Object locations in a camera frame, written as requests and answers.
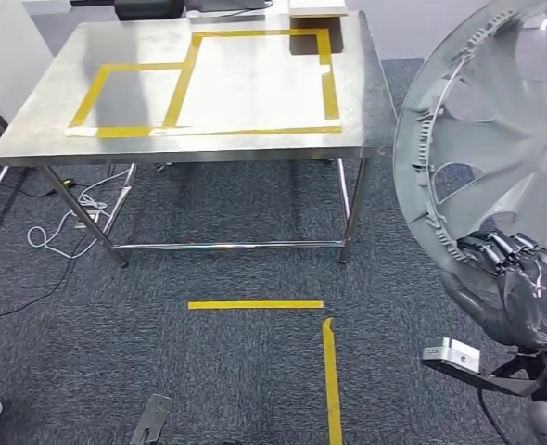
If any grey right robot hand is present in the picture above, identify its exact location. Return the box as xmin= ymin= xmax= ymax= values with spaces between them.
xmin=441 ymin=230 xmax=547 ymax=351

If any black camera mounting bracket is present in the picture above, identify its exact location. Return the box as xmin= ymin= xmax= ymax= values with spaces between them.
xmin=421 ymin=352 xmax=547 ymax=399

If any silver plastic wheel hubcap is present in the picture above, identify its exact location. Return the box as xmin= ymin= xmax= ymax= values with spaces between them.
xmin=392 ymin=0 xmax=547 ymax=298

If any clear plastic hand wrap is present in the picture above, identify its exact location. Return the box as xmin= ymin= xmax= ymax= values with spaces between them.
xmin=500 ymin=245 xmax=547 ymax=351

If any stainless steel workbench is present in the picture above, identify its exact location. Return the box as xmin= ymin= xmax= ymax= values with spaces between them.
xmin=0 ymin=10 xmax=398 ymax=270

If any yellow tape table marking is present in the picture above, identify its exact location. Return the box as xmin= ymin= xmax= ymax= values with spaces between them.
xmin=64 ymin=27 xmax=344 ymax=139

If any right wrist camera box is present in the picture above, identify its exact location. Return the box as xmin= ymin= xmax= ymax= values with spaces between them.
xmin=420 ymin=337 xmax=481 ymax=375

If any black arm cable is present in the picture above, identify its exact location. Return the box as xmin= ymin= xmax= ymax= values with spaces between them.
xmin=476 ymin=387 xmax=506 ymax=445

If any yellow floor tape strip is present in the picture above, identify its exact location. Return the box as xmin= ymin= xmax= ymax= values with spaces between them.
xmin=187 ymin=299 xmax=324 ymax=312
xmin=321 ymin=316 xmax=344 ymax=445

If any thin black floor cable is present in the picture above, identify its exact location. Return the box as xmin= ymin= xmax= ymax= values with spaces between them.
xmin=0 ymin=178 xmax=89 ymax=326

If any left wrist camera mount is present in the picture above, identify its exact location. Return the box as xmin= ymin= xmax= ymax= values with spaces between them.
xmin=130 ymin=392 xmax=173 ymax=445

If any white coiled floor cable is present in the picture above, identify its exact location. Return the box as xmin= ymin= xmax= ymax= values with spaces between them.
xmin=26 ymin=167 xmax=131 ymax=261

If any black zip case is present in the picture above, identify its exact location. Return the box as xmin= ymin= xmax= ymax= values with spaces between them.
xmin=113 ymin=0 xmax=186 ymax=21

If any white power strip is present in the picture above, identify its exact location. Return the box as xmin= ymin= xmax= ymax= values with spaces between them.
xmin=72 ymin=209 xmax=102 ymax=230

